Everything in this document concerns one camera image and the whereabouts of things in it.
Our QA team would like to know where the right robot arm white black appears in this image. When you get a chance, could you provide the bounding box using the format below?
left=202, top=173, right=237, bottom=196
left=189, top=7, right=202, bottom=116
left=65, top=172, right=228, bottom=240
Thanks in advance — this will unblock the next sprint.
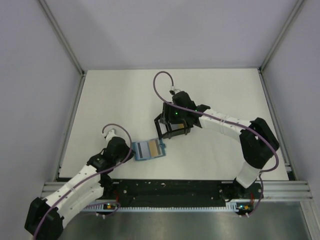
left=161, top=91, right=280, bottom=198

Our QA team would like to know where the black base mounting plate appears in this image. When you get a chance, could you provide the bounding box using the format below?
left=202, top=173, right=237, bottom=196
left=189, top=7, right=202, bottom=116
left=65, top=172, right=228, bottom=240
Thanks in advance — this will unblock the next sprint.
left=99, top=179, right=262, bottom=209

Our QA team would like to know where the aluminium frame post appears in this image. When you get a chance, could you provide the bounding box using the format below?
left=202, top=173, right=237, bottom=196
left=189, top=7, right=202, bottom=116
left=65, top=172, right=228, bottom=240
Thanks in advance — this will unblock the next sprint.
left=258, top=0, right=307, bottom=74
left=36, top=0, right=85, bottom=76

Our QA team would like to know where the right aluminium frame post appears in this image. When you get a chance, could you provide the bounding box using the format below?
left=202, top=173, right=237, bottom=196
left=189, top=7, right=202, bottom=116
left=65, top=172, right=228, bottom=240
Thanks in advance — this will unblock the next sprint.
left=258, top=0, right=307, bottom=74

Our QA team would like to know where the black striped card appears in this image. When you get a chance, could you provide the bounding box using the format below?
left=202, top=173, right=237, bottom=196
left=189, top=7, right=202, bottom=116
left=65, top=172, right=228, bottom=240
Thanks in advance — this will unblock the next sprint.
left=136, top=141, right=150, bottom=160

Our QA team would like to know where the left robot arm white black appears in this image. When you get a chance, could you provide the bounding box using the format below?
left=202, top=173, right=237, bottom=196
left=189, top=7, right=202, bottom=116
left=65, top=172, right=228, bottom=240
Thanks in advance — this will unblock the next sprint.
left=24, top=136, right=134, bottom=240

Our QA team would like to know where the blue leather card holder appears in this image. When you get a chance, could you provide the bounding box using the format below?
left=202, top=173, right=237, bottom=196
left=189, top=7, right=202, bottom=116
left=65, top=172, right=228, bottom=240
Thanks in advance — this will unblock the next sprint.
left=132, top=138, right=166, bottom=162

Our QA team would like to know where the aluminium front rail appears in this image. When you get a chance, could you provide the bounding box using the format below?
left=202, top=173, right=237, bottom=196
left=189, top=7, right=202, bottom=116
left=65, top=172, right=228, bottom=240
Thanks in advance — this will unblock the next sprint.
left=39, top=181, right=314, bottom=201

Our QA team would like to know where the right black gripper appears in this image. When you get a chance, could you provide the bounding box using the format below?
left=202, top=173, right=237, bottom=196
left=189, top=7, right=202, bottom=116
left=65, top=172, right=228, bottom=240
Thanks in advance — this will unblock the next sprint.
left=160, top=102, right=187, bottom=125

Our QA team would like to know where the gold credit card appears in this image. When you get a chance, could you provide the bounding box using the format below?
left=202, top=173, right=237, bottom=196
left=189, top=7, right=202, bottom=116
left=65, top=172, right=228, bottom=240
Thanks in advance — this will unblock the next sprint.
left=148, top=139, right=161, bottom=158

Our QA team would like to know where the left aluminium frame post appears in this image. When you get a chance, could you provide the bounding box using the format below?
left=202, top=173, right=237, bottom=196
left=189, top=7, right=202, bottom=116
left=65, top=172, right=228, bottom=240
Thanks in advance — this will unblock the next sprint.
left=36, top=0, right=85, bottom=76

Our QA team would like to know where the black card tray box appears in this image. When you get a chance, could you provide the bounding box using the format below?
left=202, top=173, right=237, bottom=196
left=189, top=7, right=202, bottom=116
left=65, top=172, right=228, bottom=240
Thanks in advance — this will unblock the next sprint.
left=154, top=114, right=192, bottom=140

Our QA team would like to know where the white slotted cable duct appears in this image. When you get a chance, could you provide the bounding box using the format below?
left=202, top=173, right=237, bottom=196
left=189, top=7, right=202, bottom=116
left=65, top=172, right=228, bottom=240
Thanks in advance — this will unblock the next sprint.
left=82, top=201, right=240, bottom=213

